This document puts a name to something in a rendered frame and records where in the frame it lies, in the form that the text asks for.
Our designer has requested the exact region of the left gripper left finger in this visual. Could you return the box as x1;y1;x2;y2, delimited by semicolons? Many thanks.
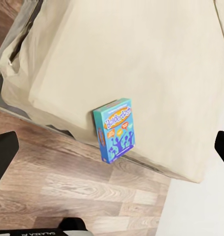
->
0;131;19;179

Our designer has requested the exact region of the board game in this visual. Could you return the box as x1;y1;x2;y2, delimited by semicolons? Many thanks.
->
93;98;135;164

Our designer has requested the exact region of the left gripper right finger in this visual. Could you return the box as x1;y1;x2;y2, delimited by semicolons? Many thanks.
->
214;131;224;162

